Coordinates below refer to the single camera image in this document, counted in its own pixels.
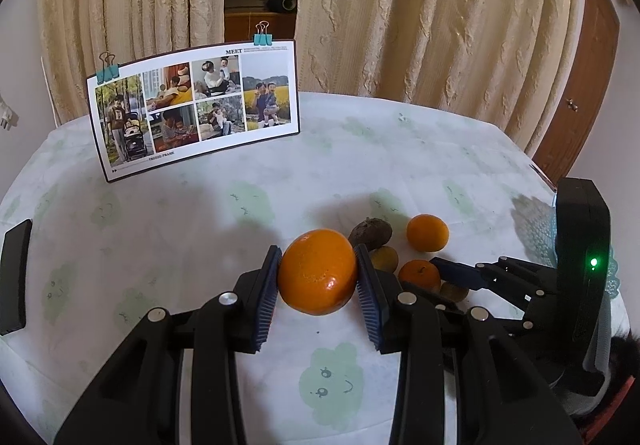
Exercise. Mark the wooden cabinet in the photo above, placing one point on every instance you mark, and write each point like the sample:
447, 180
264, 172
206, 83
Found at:
240, 27

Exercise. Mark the dark passion fruit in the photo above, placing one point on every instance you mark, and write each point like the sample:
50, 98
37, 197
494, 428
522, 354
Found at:
370, 231

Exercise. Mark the metal door knob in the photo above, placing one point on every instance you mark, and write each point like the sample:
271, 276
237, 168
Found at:
571, 104

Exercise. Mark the small orange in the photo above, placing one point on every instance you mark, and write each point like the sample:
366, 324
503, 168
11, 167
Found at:
427, 233
419, 274

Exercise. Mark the photo collage card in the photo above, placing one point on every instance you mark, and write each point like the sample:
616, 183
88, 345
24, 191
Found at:
200, 105

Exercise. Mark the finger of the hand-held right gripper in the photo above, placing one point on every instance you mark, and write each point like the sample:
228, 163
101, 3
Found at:
455, 273
525, 267

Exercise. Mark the beige curtain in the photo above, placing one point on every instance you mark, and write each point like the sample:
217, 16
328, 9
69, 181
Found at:
425, 15
125, 0

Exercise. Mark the black roll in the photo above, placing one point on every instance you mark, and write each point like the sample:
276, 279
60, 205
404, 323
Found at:
282, 3

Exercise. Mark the brown wooden door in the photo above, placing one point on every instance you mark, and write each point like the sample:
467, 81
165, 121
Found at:
585, 75

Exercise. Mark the white printed tablecloth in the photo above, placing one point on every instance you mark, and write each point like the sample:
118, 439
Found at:
200, 225

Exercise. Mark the person's right hand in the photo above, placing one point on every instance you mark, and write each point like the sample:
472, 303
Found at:
600, 340

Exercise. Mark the yellowish round fruit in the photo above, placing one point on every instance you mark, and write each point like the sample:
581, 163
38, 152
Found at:
454, 291
384, 257

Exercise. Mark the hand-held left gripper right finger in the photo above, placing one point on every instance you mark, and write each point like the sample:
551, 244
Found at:
367, 305

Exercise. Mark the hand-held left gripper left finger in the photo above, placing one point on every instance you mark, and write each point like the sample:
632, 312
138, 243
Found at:
265, 305

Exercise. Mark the teal binder clip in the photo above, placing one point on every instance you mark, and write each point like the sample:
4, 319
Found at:
262, 37
107, 70

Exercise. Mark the large orange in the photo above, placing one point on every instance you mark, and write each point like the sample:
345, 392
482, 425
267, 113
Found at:
315, 270

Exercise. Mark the white power plug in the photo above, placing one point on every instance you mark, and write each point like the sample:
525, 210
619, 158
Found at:
7, 115

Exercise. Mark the black flat device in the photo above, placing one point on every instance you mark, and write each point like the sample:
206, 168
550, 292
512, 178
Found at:
15, 275

